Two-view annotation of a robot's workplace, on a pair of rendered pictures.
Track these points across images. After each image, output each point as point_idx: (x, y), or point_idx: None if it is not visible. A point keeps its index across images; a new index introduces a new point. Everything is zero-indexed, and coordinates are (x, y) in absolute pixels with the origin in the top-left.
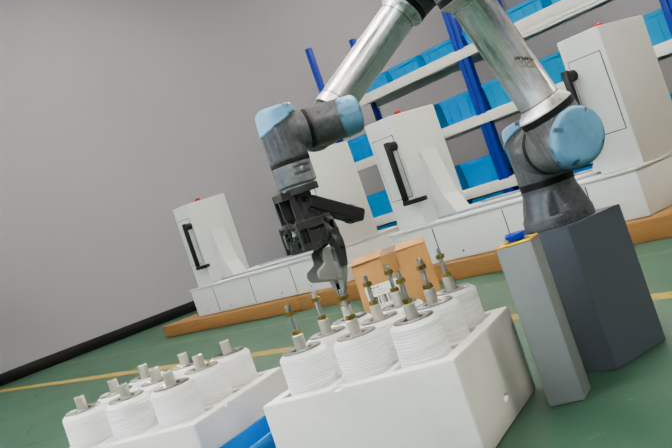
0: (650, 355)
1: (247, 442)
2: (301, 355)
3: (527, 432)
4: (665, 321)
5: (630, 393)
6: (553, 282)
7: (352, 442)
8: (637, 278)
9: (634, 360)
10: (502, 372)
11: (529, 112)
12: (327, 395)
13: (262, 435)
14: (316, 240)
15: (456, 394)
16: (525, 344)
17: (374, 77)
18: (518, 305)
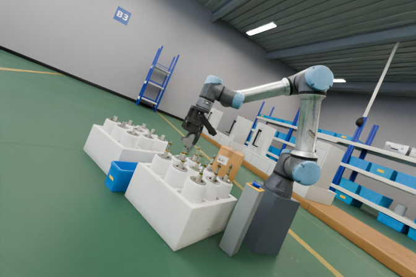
0: (267, 258)
1: (135, 166)
2: (160, 158)
3: (199, 252)
4: (282, 245)
5: (245, 275)
6: (255, 210)
7: (147, 198)
8: (285, 230)
9: (260, 255)
10: (213, 221)
11: (298, 151)
12: (153, 177)
13: None
14: (191, 128)
15: (183, 220)
16: None
17: (258, 99)
18: (237, 206)
